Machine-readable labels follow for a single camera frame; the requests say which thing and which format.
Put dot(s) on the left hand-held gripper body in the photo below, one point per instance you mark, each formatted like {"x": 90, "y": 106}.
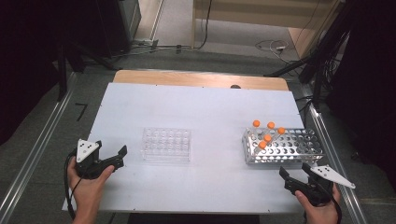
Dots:
{"x": 88, "y": 168}

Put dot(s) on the dark cabinet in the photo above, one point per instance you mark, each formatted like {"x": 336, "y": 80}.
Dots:
{"x": 124, "y": 18}

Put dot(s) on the light wooden furniture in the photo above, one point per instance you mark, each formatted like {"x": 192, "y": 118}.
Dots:
{"x": 249, "y": 12}

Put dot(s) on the white board sheet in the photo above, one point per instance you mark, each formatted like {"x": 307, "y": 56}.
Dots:
{"x": 202, "y": 109}

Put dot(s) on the grey floor power strip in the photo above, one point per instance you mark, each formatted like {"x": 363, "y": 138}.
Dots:
{"x": 144, "y": 42}

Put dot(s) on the metal floor rail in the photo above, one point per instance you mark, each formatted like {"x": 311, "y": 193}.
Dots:
{"x": 331, "y": 149}
{"x": 43, "y": 140}

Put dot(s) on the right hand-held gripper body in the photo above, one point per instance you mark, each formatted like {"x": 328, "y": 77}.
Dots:
{"x": 323, "y": 189}

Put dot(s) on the perforated metal tube rack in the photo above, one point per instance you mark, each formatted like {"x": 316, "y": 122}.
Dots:
{"x": 246, "y": 146}

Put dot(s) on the black curtain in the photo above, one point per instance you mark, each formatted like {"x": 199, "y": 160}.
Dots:
{"x": 25, "y": 62}
{"x": 373, "y": 93}

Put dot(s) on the clear plastic tube rack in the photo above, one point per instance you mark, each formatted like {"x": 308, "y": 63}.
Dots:
{"x": 166, "y": 144}

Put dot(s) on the dark round table grommet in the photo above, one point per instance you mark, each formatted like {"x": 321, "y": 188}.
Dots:
{"x": 235, "y": 86}

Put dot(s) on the person's left hand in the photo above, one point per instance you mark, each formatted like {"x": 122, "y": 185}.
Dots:
{"x": 85, "y": 189}

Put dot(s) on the person's right hand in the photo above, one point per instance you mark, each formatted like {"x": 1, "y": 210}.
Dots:
{"x": 320, "y": 216}

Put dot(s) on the black metal stand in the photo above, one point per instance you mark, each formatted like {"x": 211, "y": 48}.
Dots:
{"x": 62, "y": 77}
{"x": 317, "y": 90}

